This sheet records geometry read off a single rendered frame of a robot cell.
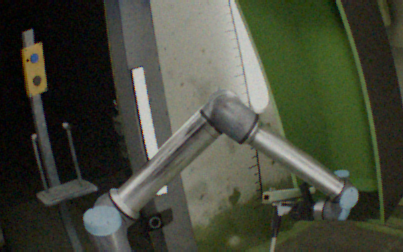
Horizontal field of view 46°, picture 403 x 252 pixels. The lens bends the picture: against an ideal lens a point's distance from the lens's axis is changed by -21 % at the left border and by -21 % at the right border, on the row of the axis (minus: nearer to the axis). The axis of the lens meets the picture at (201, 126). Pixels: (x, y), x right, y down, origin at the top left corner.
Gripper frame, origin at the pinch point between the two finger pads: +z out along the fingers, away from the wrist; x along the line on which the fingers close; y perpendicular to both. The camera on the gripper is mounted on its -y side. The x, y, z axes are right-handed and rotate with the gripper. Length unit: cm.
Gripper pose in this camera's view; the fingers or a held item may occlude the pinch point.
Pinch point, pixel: (277, 202)
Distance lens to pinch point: 238.7
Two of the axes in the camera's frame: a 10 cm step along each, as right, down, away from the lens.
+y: -0.7, 10.0, -0.1
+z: -8.2, -0.5, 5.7
